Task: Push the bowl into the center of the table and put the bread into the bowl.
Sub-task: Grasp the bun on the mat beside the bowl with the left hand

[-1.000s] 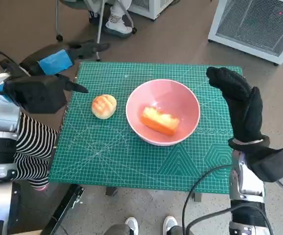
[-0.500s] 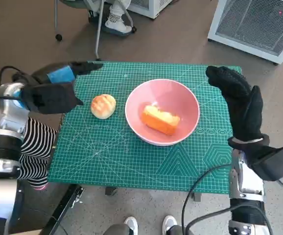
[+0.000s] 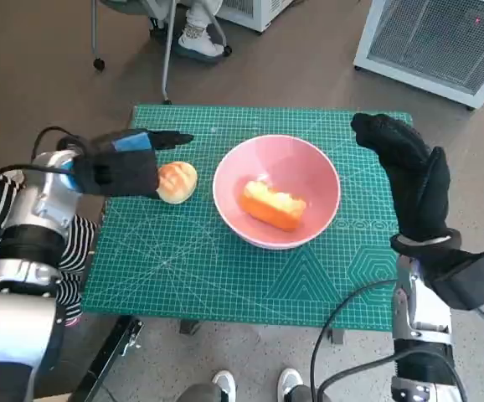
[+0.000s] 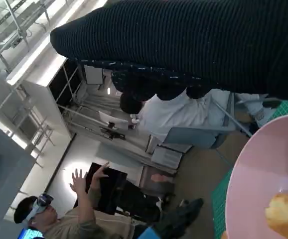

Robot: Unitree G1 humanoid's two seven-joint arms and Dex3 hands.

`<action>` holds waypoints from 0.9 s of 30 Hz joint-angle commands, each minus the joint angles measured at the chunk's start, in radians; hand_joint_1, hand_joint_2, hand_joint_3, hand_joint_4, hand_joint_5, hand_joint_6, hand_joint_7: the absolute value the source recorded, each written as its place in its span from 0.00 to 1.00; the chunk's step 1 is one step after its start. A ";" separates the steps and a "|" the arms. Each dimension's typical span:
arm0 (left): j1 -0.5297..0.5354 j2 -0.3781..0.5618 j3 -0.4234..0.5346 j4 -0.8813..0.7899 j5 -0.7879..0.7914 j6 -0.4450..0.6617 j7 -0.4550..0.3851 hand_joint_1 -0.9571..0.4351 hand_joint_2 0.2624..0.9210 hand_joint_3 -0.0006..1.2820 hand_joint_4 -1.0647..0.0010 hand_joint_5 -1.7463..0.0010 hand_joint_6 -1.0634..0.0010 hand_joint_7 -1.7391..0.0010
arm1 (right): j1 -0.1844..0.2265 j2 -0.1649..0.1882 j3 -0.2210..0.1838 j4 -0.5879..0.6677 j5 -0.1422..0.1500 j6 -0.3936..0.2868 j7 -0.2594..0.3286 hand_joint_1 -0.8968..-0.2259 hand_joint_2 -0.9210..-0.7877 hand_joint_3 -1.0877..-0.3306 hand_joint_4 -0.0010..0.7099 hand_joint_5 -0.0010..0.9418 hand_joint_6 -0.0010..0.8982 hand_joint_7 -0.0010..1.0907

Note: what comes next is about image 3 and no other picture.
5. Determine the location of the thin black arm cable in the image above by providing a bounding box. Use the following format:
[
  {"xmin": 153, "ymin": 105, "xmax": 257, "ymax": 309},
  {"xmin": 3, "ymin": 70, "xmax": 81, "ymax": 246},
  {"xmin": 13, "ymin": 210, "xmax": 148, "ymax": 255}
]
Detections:
[{"xmin": 310, "ymin": 279, "xmax": 398, "ymax": 402}]

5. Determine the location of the white appliance with grille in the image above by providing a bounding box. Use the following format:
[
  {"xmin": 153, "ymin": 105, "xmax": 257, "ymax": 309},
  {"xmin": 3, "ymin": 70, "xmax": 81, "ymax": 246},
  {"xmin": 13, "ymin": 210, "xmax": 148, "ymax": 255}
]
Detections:
[{"xmin": 353, "ymin": 0, "xmax": 484, "ymax": 110}]

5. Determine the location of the person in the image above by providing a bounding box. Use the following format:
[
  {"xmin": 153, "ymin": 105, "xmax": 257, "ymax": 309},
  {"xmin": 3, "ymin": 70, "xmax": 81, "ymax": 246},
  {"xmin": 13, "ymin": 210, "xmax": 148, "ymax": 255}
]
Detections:
[
  {"xmin": 178, "ymin": 0, "xmax": 225, "ymax": 58},
  {"xmin": 0, "ymin": 160, "xmax": 99, "ymax": 327}
]

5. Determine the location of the pink bowl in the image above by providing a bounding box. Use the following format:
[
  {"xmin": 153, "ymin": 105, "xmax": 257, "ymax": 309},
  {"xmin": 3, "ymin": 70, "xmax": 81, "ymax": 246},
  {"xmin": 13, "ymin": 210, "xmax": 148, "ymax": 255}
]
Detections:
[{"xmin": 211, "ymin": 133, "xmax": 342, "ymax": 251}]

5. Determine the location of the green cutting mat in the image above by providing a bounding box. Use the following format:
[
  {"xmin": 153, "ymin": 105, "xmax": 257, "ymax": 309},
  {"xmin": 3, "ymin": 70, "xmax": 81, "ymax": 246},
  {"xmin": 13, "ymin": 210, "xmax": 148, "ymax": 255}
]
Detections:
[{"xmin": 80, "ymin": 104, "xmax": 414, "ymax": 332}]

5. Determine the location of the grey metal chair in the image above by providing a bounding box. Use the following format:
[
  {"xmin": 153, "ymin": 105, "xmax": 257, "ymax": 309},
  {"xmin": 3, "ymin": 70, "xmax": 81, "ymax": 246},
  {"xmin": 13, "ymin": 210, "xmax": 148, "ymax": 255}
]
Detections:
[{"xmin": 90, "ymin": 0, "xmax": 233, "ymax": 106}]

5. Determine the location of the white cabinet with vents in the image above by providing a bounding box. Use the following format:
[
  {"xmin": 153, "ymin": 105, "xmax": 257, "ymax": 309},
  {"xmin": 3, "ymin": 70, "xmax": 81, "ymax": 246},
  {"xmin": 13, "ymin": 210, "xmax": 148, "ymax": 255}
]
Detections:
[{"xmin": 215, "ymin": 0, "xmax": 296, "ymax": 34}]

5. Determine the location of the long toasted toy bread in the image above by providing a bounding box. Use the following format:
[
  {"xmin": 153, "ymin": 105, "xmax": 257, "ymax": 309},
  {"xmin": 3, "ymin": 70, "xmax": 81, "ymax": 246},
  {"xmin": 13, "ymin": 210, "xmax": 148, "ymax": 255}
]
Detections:
[{"xmin": 238, "ymin": 179, "xmax": 308, "ymax": 232}]

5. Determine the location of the dark grey leg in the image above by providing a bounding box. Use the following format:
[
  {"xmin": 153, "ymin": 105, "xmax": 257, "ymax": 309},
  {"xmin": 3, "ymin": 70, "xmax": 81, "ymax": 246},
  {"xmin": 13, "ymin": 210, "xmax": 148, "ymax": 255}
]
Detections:
[{"xmin": 286, "ymin": 384, "xmax": 331, "ymax": 402}]

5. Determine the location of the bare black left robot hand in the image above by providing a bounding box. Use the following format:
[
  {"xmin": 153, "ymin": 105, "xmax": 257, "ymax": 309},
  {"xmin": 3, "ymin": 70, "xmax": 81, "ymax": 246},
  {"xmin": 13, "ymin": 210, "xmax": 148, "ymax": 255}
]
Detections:
[{"xmin": 78, "ymin": 128, "xmax": 195, "ymax": 159}]

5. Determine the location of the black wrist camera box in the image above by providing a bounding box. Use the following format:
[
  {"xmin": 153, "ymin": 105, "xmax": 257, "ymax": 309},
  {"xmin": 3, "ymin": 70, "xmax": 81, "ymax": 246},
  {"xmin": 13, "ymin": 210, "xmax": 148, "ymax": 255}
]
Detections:
[
  {"xmin": 424, "ymin": 248, "xmax": 484, "ymax": 311},
  {"xmin": 73, "ymin": 148, "xmax": 162, "ymax": 200}
]

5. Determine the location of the black frame with latch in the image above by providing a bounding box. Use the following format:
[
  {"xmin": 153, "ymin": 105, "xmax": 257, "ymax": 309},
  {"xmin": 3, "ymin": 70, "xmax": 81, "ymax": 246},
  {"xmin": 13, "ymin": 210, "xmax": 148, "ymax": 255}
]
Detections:
[{"xmin": 70, "ymin": 316, "xmax": 145, "ymax": 402}]

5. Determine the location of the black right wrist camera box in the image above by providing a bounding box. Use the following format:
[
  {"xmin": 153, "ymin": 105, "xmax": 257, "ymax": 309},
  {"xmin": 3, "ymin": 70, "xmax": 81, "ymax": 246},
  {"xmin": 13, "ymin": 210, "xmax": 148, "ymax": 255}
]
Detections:
[{"xmin": 424, "ymin": 248, "xmax": 484, "ymax": 311}]

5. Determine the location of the white sneaker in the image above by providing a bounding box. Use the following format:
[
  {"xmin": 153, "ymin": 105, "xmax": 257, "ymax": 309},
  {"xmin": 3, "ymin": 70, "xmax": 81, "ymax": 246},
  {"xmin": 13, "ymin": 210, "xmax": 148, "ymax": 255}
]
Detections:
[
  {"xmin": 277, "ymin": 368, "xmax": 304, "ymax": 402},
  {"xmin": 212, "ymin": 369, "xmax": 238, "ymax": 402}
]

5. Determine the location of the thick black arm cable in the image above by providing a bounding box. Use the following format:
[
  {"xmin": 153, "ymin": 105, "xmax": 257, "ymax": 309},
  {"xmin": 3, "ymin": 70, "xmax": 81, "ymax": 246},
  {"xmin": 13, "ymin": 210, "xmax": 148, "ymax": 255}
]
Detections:
[{"xmin": 317, "ymin": 349, "xmax": 471, "ymax": 402}]

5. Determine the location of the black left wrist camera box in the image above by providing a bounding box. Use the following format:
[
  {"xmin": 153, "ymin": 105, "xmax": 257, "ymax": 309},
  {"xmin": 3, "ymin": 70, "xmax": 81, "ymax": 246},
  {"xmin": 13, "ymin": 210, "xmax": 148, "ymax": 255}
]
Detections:
[{"xmin": 73, "ymin": 148, "xmax": 162, "ymax": 200}]

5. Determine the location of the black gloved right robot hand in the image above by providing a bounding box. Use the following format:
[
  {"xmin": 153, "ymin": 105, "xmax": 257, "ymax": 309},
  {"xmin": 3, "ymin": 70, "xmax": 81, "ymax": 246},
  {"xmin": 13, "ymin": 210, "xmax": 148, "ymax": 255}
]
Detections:
[{"xmin": 350, "ymin": 111, "xmax": 452, "ymax": 243}]

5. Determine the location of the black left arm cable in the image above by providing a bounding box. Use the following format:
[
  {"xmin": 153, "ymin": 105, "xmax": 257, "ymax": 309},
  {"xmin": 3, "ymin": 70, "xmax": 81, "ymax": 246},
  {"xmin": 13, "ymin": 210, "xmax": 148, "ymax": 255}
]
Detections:
[{"xmin": 0, "ymin": 126, "xmax": 86, "ymax": 175}]

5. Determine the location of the round toy bread bun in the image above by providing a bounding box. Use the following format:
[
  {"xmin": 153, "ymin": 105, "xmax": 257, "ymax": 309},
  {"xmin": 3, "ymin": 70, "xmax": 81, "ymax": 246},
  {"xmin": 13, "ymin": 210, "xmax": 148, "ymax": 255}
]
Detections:
[{"xmin": 157, "ymin": 162, "xmax": 198, "ymax": 205}]

